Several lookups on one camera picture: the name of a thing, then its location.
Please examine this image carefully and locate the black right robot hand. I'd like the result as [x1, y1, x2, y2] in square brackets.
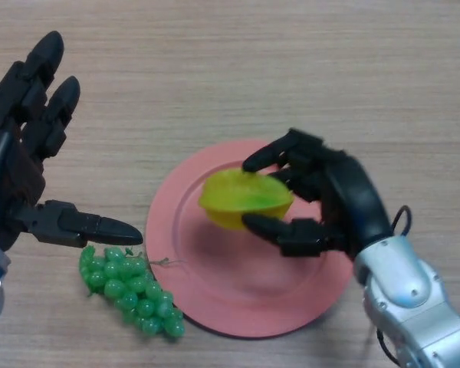
[241, 128, 394, 261]

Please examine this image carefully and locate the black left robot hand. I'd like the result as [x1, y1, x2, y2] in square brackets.
[0, 30, 144, 252]

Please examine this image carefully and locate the yellow starfruit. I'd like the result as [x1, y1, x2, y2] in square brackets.
[197, 168, 294, 232]

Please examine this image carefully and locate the pink round plate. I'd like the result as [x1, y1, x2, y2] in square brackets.
[145, 140, 360, 338]

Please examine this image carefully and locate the green grape bunch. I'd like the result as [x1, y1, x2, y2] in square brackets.
[79, 245, 187, 339]

